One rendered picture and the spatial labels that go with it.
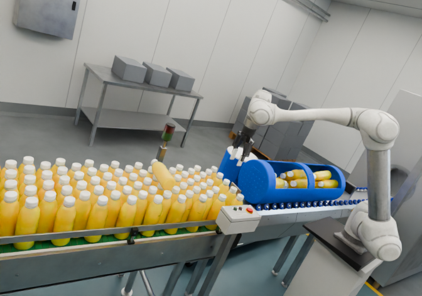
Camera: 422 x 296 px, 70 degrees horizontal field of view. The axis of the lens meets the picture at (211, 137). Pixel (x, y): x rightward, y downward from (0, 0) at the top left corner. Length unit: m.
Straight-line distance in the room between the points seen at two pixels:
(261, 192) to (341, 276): 0.64
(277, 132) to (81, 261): 4.58
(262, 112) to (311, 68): 6.37
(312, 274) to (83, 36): 3.87
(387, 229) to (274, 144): 4.02
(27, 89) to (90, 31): 1.12
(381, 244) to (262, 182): 0.69
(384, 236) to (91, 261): 1.37
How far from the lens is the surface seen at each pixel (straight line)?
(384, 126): 1.54
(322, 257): 2.04
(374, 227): 1.76
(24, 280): 1.45
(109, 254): 1.46
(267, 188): 1.88
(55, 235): 1.34
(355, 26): 7.58
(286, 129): 5.46
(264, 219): 2.08
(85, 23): 4.55
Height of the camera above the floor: 1.87
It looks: 19 degrees down
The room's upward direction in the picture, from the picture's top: 21 degrees clockwise
